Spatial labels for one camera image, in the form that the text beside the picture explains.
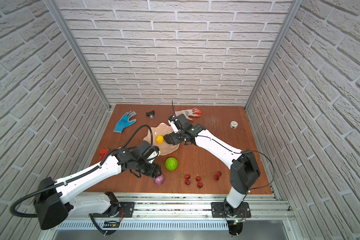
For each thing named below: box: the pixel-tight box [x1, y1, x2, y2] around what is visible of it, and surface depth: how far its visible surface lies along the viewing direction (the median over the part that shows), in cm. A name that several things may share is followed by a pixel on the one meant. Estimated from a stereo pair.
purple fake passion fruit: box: [153, 174, 165, 186], surface depth 81 cm
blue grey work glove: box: [113, 110, 137, 133], surface depth 112 cm
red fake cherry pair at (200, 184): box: [195, 174, 204, 189], surface depth 85 cm
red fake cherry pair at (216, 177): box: [214, 171, 222, 181], surface depth 86 cm
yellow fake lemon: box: [155, 135, 165, 144], surface depth 97 cm
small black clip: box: [144, 110, 155, 119], surface depth 116 cm
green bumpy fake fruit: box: [165, 157, 178, 171], surface depth 85 cm
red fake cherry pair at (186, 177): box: [180, 174, 191, 185], surface depth 85 cm
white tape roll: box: [229, 120, 239, 129], surface depth 109 cm
